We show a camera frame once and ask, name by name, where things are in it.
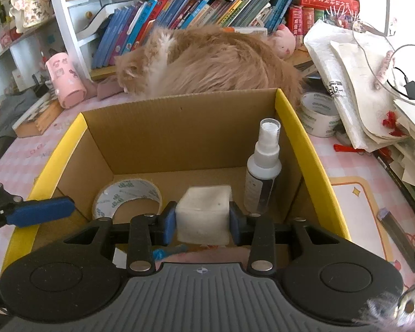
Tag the fluffy orange cat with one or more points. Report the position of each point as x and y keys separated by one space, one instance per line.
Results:
x=211 y=62

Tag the cardboard box with yellow rim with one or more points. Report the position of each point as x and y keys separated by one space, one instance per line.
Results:
x=179 y=138

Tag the grey cloth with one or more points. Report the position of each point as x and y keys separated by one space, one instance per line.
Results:
x=10 y=110

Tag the floral fabric bag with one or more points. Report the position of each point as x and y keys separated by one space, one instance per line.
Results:
x=31 y=3

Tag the black charger plug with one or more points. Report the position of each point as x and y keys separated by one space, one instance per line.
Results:
x=414 y=91

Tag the blue plastic item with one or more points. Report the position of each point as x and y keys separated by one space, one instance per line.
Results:
x=169 y=250

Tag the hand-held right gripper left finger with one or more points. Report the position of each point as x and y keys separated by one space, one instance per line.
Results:
x=169 y=226

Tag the white sponge block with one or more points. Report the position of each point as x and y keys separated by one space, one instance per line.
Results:
x=204 y=214

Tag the white tape roll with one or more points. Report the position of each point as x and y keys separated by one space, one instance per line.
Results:
x=318 y=117

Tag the yellowish clear tape roll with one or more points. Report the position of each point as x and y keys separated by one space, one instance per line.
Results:
x=131 y=188

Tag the red tassel knot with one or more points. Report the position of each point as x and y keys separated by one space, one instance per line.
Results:
x=390 y=122

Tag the pink spiky ornament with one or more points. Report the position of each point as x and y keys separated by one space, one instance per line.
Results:
x=342 y=17

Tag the silver fluffy bell charm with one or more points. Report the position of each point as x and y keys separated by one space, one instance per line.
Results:
x=408 y=304

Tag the black grey pen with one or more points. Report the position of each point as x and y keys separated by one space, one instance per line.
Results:
x=397 y=238

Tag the pink tissue pouch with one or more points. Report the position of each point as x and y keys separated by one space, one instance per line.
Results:
x=65 y=79

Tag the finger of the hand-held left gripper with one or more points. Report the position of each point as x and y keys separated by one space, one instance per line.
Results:
x=38 y=211

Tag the white spray bottle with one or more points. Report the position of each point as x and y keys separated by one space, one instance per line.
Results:
x=262 y=173

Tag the mauve pouch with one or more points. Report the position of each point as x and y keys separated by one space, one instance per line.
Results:
x=107 y=88

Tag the pink pig plush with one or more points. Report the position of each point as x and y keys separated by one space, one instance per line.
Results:
x=283 y=39

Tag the pink beaded charm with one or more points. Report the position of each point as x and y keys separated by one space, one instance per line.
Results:
x=385 y=65

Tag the white bookshelf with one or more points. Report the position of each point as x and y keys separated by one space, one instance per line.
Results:
x=72 y=41

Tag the stack of white papers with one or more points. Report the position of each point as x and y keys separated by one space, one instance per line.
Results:
x=359 y=93

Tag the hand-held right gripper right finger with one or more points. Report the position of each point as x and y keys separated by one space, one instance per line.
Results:
x=237 y=226

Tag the row of colourful books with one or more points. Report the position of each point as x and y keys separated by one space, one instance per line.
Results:
x=193 y=10

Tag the white floppy book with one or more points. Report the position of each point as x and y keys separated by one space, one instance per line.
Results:
x=103 y=12

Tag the wooden chessboard box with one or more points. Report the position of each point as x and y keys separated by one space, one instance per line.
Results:
x=41 y=117

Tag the pink checked tablecloth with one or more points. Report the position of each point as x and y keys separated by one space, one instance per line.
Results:
x=359 y=186

